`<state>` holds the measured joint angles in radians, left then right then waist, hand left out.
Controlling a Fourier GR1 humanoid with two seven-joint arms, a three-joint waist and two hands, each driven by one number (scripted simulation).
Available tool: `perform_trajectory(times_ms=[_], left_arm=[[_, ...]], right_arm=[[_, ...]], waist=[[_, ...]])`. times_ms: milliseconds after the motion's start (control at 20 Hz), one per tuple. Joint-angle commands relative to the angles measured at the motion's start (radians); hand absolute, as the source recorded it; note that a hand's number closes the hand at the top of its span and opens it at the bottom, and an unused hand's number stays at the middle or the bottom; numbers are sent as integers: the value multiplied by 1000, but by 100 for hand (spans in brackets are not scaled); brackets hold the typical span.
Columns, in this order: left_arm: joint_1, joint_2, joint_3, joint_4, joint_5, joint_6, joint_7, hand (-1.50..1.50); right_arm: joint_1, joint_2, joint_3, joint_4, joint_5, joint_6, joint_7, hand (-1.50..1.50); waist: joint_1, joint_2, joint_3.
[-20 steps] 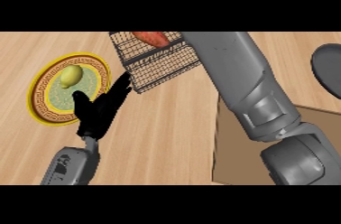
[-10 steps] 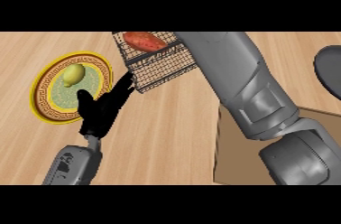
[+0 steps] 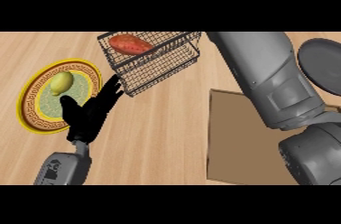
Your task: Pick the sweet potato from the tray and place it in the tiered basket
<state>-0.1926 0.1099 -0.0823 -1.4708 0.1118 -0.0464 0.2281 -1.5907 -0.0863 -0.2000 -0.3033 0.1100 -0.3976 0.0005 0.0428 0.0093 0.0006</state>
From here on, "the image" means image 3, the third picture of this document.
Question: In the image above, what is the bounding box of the red-orange sweet potato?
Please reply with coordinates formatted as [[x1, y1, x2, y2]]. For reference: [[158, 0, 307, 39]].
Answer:
[[108, 33, 156, 56]]

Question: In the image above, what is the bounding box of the black wire tiered basket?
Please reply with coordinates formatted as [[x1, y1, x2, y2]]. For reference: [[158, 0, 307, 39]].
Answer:
[[96, 32, 202, 98]]

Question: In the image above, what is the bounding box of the brown rectangular tray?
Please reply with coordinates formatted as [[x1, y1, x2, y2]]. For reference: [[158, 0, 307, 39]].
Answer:
[[205, 89, 341, 186]]

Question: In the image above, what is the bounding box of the dark grey round plate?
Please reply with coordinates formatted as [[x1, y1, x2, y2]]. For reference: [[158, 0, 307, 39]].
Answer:
[[295, 38, 341, 97]]

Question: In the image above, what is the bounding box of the yellow patterned round plate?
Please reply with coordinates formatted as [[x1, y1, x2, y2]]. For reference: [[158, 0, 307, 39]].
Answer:
[[16, 58, 103, 135]]

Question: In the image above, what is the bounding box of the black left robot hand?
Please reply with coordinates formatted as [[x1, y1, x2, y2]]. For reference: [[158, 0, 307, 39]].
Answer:
[[59, 73, 125, 145]]

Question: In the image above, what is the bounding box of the yellow lemon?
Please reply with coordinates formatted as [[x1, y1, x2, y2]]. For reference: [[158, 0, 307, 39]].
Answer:
[[49, 70, 75, 97]]

